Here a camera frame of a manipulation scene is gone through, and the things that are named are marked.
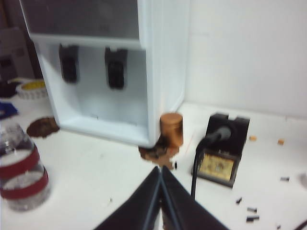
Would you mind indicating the black background equipment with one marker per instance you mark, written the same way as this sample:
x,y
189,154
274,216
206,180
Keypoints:
x,y
6,89

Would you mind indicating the blue cloth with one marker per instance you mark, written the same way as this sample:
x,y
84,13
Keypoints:
x,y
8,110

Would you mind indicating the white double-sided tape roll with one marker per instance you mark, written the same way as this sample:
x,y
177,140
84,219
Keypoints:
x,y
32,89

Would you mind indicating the small orange cork piece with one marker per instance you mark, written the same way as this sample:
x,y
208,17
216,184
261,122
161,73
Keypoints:
x,y
281,142

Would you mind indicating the small black spacer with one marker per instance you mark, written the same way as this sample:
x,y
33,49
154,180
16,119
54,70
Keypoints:
x,y
175,165

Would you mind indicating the black soldering iron stand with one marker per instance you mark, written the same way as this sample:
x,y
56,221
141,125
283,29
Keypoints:
x,y
239,148

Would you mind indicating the white AUX water dispenser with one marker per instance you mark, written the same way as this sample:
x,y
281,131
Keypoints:
x,y
163,72

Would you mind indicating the copper cylinder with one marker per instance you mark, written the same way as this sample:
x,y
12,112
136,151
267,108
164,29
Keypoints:
x,y
172,129

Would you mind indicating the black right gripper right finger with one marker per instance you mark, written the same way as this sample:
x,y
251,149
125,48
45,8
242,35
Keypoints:
x,y
189,210

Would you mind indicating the clear bottle two red belts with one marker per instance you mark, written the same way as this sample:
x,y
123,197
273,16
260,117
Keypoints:
x,y
21,167

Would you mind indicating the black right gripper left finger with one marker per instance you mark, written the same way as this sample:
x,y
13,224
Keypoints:
x,y
134,210

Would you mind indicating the grey dispenser paddle lever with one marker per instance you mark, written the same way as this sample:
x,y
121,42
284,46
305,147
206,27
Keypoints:
x,y
69,64
115,69

